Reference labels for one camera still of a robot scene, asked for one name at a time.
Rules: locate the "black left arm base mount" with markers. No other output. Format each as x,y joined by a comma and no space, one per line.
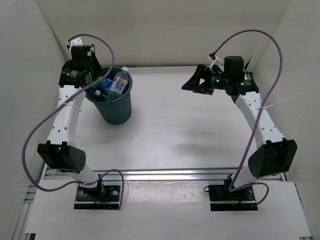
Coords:
103,197

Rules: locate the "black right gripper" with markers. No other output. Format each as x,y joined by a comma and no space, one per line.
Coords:
193,84

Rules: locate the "clear bottle orange blue label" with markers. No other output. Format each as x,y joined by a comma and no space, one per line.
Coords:
118,85

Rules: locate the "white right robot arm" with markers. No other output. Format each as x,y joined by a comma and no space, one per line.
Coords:
274,152

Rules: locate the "aluminium table frame rail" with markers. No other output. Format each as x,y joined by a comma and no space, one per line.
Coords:
175,143

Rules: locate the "dark green plastic bin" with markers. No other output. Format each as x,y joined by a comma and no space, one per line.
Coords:
114,112

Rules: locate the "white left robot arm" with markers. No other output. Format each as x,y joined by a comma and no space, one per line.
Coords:
59,151

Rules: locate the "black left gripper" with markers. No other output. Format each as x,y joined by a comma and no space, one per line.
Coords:
97,71

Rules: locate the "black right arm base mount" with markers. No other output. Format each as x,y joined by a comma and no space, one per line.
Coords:
222,200

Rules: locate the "green plastic soda bottle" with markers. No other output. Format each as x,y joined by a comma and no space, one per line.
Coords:
102,82

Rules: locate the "clear unlabelled plastic bottle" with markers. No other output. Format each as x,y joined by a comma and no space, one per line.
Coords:
102,96

